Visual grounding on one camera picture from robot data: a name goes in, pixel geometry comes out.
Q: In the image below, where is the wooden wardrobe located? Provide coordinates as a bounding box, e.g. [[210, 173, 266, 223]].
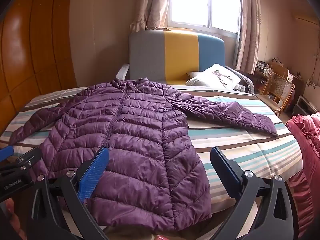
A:
[[0, 0, 78, 133]]

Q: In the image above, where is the rattan wooden chair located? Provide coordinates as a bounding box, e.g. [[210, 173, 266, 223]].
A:
[[261, 72, 296, 117]]

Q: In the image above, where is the white printed pillow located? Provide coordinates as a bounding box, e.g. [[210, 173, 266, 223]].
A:
[[185, 64, 242, 89]]

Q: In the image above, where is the grey box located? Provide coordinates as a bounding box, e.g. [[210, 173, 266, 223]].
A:
[[292, 96, 319, 117]]

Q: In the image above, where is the striped bed quilt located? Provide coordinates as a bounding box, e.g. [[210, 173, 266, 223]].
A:
[[0, 84, 304, 240]]

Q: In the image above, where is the beige patterned curtain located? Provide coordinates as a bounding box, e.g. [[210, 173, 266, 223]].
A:
[[235, 0, 263, 75], [130, 0, 173, 32]]

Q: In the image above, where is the pink ruffled blanket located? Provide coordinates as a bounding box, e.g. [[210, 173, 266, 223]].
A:
[[285, 112, 320, 238]]

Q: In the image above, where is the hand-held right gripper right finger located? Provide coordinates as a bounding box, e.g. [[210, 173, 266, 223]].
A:
[[210, 147, 295, 240]]

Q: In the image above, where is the grey yellow blue headboard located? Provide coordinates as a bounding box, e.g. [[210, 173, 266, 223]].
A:
[[128, 30, 226, 85]]

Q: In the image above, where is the cluttered wooden desk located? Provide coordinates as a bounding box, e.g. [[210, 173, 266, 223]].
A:
[[254, 57, 304, 98]]

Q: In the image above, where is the window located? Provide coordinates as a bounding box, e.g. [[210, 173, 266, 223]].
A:
[[166, 0, 242, 34]]

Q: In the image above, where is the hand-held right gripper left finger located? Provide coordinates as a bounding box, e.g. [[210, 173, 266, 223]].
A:
[[26, 147, 110, 240]]

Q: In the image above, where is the grey bed side rail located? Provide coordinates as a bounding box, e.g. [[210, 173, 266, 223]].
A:
[[225, 66, 255, 95]]

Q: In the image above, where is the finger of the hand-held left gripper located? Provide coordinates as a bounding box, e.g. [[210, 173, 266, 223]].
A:
[[0, 146, 14, 162], [15, 147, 42, 172]]

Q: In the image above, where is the purple puffer jacket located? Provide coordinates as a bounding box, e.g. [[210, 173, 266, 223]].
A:
[[9, 78, 278, 232]]

